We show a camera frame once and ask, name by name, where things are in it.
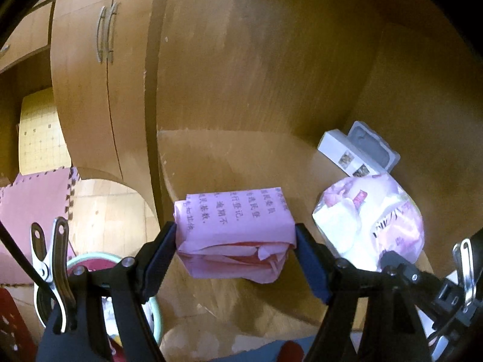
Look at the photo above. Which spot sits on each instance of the wooden cabinet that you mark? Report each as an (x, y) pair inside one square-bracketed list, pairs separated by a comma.
[(86, 120)]

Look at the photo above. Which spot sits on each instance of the white printed plastic bag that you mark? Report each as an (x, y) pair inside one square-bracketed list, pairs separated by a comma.
[(108, 311)]

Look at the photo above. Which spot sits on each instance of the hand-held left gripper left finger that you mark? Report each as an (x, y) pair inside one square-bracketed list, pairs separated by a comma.
[(158, 260)]

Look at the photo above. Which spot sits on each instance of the white plastic tray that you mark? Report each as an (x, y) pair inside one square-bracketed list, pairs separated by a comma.
[(373, 147)]

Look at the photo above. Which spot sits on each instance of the red bin green rim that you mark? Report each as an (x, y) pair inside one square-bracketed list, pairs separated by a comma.
[(100, 261)]

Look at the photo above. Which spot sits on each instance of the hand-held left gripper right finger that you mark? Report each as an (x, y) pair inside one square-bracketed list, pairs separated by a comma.
[(313, 267)]

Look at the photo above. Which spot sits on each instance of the pink white plastic packet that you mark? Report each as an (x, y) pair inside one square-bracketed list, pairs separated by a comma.
[(369, 215)]

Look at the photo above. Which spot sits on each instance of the pink foam mat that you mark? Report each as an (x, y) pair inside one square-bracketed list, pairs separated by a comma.
[(34, 211)]

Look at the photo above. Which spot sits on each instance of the yellow foam mat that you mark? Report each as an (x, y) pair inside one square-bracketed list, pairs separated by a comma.
[(43, 132)]

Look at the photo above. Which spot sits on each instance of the red foam mat piece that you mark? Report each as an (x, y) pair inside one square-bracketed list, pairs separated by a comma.
[(290, 352)]

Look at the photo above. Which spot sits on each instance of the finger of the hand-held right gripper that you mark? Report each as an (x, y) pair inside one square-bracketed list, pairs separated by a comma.
[(419, 277)]

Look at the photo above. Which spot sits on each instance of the pink paper bundle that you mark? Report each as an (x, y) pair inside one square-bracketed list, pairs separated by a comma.
[(234, 222)]

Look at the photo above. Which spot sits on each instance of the metal spring clip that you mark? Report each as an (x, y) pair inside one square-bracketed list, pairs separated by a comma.
[(466, 267), (53, 271)]

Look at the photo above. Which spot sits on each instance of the wooden corner shelf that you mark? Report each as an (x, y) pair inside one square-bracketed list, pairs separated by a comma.
[(264, 83)]

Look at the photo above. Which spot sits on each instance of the wooden desk with drawers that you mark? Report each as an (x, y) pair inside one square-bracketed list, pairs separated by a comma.
[(26, 26)]

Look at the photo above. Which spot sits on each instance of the white carton box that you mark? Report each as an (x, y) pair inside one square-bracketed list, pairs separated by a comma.
[(339, 151)]

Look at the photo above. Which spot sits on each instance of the red perforated plastic item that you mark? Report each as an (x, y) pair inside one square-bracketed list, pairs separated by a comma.
[(15, 328)]

